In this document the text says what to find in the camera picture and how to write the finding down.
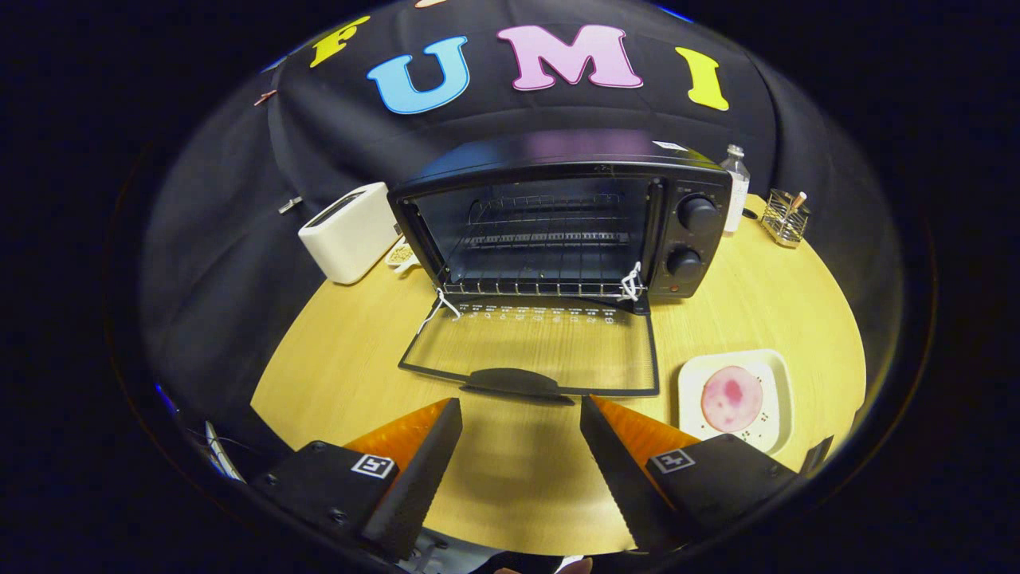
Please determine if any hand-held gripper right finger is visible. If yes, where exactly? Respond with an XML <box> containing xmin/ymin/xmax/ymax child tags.
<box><xmin>579</xmin><ymin>394</ymin><xmax>800</xmax><ymax>555</ymax></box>

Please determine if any black toaster oven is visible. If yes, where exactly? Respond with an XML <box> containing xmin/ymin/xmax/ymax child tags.
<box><xmin>388</xmin><ymin>129</ymin><xmax>732</xmax><ymax>406</ymax></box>

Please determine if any small plastic bottle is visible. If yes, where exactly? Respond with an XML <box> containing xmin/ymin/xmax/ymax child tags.
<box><xmin>721</xmin><ymin>145</ymin><xmax>751</xmax><ymax>236</ymax></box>

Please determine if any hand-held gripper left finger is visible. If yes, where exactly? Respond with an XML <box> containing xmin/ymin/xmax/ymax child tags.
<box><xmin>253</xmin><ymin>397</ymin><xmax>464</xmax><ymax>563</ymax></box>

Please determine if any white pop-up toaster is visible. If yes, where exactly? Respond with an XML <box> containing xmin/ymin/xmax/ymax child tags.
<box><xmin>298</xmin><ymin>182</ymin><xmax>402</xmax><ymax>285</ymax></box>

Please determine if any wire utensil holder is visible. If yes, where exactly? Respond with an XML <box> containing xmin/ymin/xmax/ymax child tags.
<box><xmin>759</xmin><ymin>188</ymin><xmax>811</xmax><ymax>249</ymax></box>

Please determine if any cream square plate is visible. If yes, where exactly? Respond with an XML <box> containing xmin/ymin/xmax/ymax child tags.
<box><xmin>679</xmin><ymin>349</ymin><xmax>794</xmax><ymax>455</ymax></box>

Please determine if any small white dish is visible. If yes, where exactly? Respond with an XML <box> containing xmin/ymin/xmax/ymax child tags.
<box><xmin>385</xmin><ymin>239</ymin><xmax>422</xmax><ymax>273</ymax></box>

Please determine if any pink ham slice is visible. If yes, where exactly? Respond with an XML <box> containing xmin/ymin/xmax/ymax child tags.
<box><xmin>701</xmin><ymin>366</ymin><xmax>764</xmax><ymax>434</ymax></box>

